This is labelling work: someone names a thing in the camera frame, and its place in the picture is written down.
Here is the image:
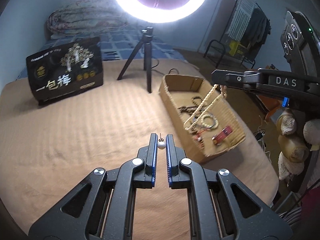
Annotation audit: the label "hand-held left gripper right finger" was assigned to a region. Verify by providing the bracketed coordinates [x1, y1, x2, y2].
[165, 134, 293, 240]

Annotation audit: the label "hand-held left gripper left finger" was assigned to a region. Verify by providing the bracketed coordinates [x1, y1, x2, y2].
[28, 133, 159, 240]

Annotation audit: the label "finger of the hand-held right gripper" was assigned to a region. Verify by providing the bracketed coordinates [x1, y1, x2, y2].
[211, 69, 266, 91]

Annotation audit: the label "pearl necklace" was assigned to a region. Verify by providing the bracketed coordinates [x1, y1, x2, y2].
[184, 84, 228, 130]

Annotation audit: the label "wooden bead necklace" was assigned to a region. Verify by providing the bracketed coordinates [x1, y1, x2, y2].
[178, 96, 208, 150]

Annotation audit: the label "pale bead bracelet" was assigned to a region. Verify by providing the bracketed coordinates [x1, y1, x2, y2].
[199, 114, 219, 130]

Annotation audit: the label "red small item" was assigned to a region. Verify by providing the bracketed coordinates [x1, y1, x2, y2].
[212, 126, 234, 146]

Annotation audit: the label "cardboard box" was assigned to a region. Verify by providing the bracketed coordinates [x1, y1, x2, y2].
[159, 74, 247, 158]

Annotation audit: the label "person's right hand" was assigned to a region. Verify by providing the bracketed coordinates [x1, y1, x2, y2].
[276, 108, 320, 180]

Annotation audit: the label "yellow box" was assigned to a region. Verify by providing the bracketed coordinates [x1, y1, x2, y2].
[229, 41, 247, 56]

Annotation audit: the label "black clothes rack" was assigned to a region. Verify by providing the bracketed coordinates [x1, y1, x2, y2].
[204, 0, 272, 68]

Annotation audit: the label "striped towel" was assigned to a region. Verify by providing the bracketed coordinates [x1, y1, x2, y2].
[227, 0, 257, 42]

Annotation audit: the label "dark hanging clothes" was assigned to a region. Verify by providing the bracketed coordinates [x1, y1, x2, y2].
[244, 9, 272, 48]

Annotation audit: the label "black tripod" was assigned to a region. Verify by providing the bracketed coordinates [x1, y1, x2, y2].
[117, 27, 157, 93]

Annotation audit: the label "blue patterned bed sheet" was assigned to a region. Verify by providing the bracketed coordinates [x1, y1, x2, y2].
[16, 30, 185, 80]

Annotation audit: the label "black printed gift box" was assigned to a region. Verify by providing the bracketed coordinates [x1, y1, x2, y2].
[26, 36, 104, 106]

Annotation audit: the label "folded floral quilt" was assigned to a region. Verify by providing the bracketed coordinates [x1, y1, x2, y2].
[47, 0, 128, 35]

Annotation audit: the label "white cables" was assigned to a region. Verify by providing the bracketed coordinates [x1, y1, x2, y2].
[259, 115, 273, 157]

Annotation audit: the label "black cable with switch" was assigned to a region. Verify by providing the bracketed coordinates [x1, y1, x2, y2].
[150, 59, 180, 75]

